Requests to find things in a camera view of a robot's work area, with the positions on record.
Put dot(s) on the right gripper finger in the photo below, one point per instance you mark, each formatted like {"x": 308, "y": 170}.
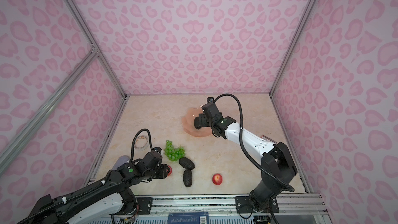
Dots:
{"x": 214, "y": 120}
{"x": 203, "y": 122}

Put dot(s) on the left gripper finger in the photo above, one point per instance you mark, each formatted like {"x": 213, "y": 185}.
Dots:
{"x": 163, "y": 172}
{"x": 161, "y": 151}

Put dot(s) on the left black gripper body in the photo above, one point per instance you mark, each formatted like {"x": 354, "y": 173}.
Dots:
{"x": 152, "y": 174}

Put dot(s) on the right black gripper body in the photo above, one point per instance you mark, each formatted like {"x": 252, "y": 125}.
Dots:
{"x": 205, "y": 114}

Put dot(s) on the red apple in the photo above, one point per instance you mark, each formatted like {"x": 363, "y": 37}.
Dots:
{"x": 217, "y": 179}
{"x": 169, "y": 171}

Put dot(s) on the dark avocado front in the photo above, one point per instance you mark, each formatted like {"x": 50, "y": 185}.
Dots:
{"x": 187, "y": 178}

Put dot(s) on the dark avocado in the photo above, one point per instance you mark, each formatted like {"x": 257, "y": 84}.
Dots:
{"x": 197, "y": 123}
{"x": 187, "y": 178}
{"x": 186, "y": 163}

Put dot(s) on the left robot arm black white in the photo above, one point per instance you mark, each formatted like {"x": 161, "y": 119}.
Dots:
{"x": 110, "y": 195}

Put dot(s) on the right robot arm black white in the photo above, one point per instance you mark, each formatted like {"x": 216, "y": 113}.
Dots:
{"x": 285, "y": 165}

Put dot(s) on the green fake grape bunch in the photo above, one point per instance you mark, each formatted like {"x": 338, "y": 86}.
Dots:
{"x": 173, "y": 153}

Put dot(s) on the pink glass fruit bowl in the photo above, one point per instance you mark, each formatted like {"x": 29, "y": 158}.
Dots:
{"x": 188, "y": 124}

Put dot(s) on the purple grey object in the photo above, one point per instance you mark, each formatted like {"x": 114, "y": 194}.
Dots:
{"x": 121, "y": 160}

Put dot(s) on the coloured marker pack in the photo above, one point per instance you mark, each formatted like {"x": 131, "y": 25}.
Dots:
{"x": 263, "y": 137}

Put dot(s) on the blue box with barcode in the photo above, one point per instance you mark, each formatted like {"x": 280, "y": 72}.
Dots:
{"x": 188, "y": 218}

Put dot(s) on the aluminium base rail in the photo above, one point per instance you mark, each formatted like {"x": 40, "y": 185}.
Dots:
{"x": 222, "y": 209}

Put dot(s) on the diagonal aluminium frame bar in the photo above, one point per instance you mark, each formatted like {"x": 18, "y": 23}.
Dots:
{"x": 20, "y": 141}

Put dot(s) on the right corner aluminium post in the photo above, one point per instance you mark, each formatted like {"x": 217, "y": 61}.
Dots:
{"x": 299, "y": 30}

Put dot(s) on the corner aluminium post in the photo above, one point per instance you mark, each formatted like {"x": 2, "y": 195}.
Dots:
{"x": 299, "y": 30}
{"x": 88, "y": 34}

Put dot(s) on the left corner aluminium post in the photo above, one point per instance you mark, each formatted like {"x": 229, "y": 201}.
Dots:
{"x": 88, "y": 34}

